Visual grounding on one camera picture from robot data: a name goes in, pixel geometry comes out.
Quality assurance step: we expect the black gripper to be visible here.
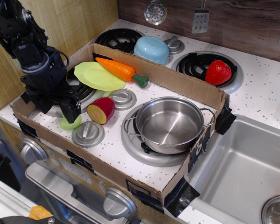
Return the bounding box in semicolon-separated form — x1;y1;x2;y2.
20;51;81;124

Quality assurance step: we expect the light green toy broccoli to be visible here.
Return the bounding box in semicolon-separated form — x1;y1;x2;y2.
60;110;82;131

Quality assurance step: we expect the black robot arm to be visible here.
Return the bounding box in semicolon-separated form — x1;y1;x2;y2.
0;0;81;124

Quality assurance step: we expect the stainless steel pan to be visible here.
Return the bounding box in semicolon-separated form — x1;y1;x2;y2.
122;97;216;154

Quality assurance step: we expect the silver stove knob front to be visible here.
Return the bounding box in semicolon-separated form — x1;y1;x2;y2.
72;121;105;147

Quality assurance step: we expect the silver stove knob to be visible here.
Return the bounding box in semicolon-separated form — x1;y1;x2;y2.
164;36;185;55
111;89;137;111
72;121;105;147

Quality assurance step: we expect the red toy fruit half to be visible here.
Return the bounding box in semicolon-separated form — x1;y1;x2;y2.
87;97;115;125

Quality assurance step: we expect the yellow-green toy plate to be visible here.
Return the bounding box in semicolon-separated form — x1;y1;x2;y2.
74;62;126;91

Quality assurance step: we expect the silver oven knob left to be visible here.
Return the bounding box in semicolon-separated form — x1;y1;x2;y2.
20;138;48;165

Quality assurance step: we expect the silver oven knob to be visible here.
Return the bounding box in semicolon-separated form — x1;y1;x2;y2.
103;187;137;219
20;138;48;165

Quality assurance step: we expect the silver stove knob centre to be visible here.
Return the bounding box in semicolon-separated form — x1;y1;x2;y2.
111;89;137;111

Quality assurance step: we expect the orange toy carrot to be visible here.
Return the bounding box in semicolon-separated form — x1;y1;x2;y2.
95;57;149;88

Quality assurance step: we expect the cardboard fence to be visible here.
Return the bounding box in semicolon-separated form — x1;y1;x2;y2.
11;43;237;218

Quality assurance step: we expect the back left black burner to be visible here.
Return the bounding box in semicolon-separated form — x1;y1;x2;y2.
91;28;144;54

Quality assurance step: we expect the silver oven door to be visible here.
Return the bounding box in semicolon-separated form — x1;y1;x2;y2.
25;163;141;224

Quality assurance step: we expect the orange tape piece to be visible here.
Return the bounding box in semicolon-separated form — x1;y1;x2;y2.
28;205;52;220

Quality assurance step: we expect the light blue toy bowl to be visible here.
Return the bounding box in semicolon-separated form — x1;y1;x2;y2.
133;36;169;65

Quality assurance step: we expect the silver oven knob right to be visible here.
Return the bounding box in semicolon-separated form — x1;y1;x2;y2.
103;187;137;219

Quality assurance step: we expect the silver stove knob back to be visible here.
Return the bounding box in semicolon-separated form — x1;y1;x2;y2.
164;36;185;55

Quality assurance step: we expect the hanging silver strainer ladle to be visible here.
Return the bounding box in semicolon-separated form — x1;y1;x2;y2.
144;0;168;25

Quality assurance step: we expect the back right black burner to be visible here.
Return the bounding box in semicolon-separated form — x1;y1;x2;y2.
171;51;244;94

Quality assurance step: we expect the red toy strawberry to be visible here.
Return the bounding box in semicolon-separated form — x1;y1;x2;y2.
205;60;232;85

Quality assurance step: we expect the hanging silver spatula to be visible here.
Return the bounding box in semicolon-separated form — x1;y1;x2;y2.
191;0;210;34

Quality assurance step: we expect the silver sink basin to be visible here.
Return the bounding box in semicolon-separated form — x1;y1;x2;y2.
189;115;280;224

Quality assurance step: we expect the silver plate in corner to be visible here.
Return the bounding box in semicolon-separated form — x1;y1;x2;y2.
261;195;280;224

